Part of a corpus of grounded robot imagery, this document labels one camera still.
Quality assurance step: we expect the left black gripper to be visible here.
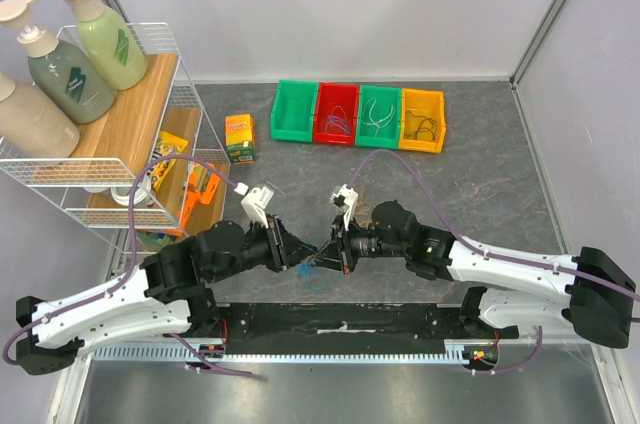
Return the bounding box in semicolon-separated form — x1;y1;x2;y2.
208;213;319;283

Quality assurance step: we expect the blue thin cable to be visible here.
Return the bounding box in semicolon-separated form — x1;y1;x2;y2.
324;104;354;136
294;238;329;298

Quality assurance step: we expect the black thin cable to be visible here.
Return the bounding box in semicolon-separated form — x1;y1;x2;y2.
402;108;444;141

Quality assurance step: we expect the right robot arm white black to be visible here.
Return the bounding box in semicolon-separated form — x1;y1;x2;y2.
313;201;636;349

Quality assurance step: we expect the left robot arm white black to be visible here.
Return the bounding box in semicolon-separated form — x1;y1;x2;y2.
7;216;317;375

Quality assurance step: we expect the orange toy package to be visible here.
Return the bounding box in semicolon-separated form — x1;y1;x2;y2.
175;163;222;239

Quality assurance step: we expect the left green bin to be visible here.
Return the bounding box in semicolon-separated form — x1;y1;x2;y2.
270;80;319;143

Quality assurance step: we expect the green bin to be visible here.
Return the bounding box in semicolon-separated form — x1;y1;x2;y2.
270;80;319;143
355;85;403;150

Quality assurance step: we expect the yellow green small box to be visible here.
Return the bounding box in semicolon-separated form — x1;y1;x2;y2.
225;114;256;164

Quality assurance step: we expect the red bin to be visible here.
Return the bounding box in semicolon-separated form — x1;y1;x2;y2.
313;82;360;147

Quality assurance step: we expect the colourful box on lower shelf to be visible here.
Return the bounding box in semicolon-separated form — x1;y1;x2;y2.
136;231;176;252

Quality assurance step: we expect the white tape roll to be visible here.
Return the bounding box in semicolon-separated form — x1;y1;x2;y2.
110;185;153;207

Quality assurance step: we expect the yellow candy bag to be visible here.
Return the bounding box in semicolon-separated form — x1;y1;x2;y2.
148;131;190;192

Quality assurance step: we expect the yellow bin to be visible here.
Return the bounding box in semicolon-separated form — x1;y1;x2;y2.
398;88;447;154

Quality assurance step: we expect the light green pump bottle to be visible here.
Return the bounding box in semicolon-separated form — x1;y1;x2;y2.
64;0;147;90

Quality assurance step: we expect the beige pump bottle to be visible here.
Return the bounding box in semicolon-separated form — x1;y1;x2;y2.
1;0;80;159

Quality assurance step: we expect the dark green pump bottle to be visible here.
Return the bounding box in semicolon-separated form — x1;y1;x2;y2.
17;25;116;125

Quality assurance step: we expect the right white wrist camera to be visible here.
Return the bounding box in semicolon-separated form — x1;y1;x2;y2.
330;184;359;229

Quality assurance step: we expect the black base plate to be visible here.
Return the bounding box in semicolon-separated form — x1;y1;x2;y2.
196;303;519;352

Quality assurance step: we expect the white wire shelf rack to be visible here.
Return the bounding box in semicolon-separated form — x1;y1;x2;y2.
1;22;230;257

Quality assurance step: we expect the slotted cable duct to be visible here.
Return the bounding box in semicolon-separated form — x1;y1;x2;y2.
93;342;469;365

